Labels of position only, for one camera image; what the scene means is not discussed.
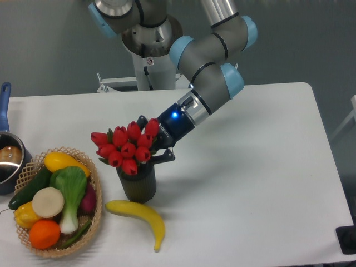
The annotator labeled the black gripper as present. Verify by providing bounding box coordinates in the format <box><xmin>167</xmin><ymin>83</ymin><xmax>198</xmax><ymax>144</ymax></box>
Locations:
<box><xmin>136</xmin><ymin>103</ymin><xmax>195</xmax><ymax>164</ymax></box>

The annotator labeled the red tulip bouquet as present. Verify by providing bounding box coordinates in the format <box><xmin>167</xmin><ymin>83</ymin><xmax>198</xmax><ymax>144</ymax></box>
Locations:
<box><xmin>91</xmin><ymin>118</ymin><xmax>159</xmax><ymax>176</ymax></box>

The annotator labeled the yellow banana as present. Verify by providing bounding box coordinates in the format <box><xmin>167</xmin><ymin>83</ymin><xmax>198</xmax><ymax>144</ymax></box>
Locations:
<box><xmin>105</xmin><ymin>200</ymin><xmax>166</xmax><ymax>252</ymax></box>

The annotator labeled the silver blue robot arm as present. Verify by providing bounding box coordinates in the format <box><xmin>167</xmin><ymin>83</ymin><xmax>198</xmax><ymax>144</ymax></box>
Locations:
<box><xmin>88</xmin><ymin>1</ymin><xmax>258</xmax><ymax>164</ymax></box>

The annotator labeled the dark ribbed vase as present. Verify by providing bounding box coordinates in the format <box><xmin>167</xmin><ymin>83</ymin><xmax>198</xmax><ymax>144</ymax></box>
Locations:
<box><xmin>116</xmin><ymin>163</ymin><xmax>156</xmax><ymax>204</ymax></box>

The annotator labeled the green bok choy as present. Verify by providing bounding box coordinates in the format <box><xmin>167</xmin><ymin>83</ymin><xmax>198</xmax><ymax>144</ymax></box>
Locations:
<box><xmin>50</xmin><ymin>166</ymin><xmax>87</xmax><ymax>234</ymax></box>

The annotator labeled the purple sweet potato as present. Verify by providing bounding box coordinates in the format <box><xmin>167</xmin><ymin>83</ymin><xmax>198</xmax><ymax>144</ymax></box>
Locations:
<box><xmin>80</xmin><ymin>183</ymin><xmax>97</xmax><ymax>213</ymax></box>

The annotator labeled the yellow squash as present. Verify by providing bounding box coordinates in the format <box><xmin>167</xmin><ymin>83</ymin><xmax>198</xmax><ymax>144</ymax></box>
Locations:
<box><xmin>44</xmin><ymin>152</ymin><xmax>90</xmax><ymax>178</ymax></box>

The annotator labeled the green chili pepper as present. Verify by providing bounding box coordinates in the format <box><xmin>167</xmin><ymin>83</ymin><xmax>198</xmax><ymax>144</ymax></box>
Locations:
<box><xmin>59</xmin><ymin>220</ymin><xmax>92</xmax><ymax>249</ymax></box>

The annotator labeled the woven wicker basket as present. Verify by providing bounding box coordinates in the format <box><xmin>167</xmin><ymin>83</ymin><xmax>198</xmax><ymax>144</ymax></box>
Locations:
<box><xmin>14</xmin><ymin>147</ymin><xmax>102</xmax><ymax>258</ymax></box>

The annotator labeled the beige round bun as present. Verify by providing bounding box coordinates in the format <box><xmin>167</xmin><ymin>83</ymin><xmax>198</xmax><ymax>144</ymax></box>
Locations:
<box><xmin>32</xmin><ymin>187</ymin><xmax>65</xmax><ymax>219</ymax></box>

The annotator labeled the dark green cucumber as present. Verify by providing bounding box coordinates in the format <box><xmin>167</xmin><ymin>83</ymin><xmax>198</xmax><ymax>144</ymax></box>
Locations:
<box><xmin>8</xmin><ymin>167</ymin><xmax>52</xmax><ymax>210</ymax></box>

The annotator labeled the orange fruit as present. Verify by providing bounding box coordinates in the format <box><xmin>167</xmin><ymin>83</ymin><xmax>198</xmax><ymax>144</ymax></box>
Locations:
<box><xmin>29</xmin><ymin>220</ymin><xmax>61</xmax><ymax>249</ymax></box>

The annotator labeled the yellow bell pepper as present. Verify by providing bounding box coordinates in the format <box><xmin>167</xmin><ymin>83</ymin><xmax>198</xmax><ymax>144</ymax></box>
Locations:
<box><xmin>14</xmin><ymin>201</ymin><xmax>41</xmax><ymax>229</ymax></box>

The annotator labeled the white furniture leg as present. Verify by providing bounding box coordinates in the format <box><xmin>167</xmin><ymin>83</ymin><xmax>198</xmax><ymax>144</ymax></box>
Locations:
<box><xmin>338</xmin><ymin>95</ymin><xmax>356</xmax><ymax>131</ymax></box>

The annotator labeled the black device at edge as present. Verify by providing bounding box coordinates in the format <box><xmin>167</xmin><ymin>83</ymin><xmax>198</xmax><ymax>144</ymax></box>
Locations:
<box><xmin>335</xmin><ymin>225</ymin><xmax>355</xmax><ymax>255</ymax></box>

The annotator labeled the white metal base frame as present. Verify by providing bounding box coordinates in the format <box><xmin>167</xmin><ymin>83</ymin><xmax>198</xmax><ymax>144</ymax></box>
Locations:
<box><xmin>96</xmin><ymin>73</ymin><xmax>190</xmax><ymax>93</ymax></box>

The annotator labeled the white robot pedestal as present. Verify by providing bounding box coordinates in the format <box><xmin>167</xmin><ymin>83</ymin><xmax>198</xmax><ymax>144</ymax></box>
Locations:
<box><xmin>130</xmin><ymin>49</ymin><xmax>176</xmax><ymax>91</ymax></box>

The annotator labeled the blue handled saucepan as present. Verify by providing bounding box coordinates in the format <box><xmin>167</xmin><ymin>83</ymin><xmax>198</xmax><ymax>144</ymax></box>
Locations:
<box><xmin>1</xmin><ymin>82</ymin><xmax>32</xmax><ymax>195</ymax></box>

